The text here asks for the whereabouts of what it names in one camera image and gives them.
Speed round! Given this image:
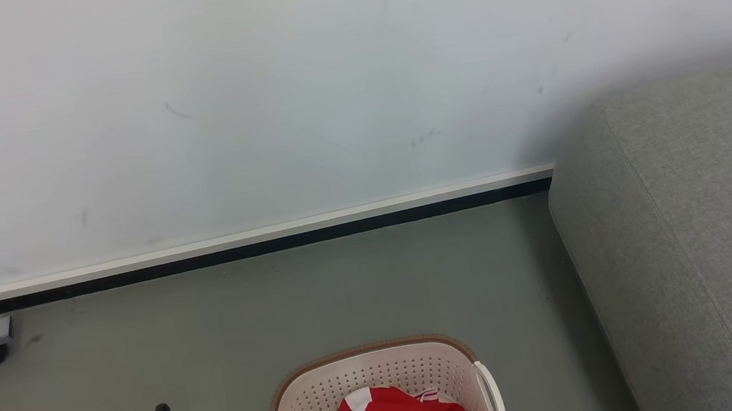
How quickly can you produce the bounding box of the grey fabric sofa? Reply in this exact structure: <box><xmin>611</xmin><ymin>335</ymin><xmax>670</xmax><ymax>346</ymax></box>
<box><xmin>531</xmin><ymin>55</ymin><xmax>732</xmax><ymax>411</ymax></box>

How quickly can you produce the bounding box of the cream perforated laundry basket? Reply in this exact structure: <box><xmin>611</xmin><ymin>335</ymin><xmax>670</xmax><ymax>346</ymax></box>
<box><xmin>253</xmin><ymin>325</ymin><xmax>508</xmax><ymax>411</ymax></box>

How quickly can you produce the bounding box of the white and black baseboard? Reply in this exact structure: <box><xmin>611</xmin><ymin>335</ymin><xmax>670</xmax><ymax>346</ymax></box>
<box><xmin>0</xmin><ymin>163</ymin><xmax>564</xmax><ymax>322</ymax></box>

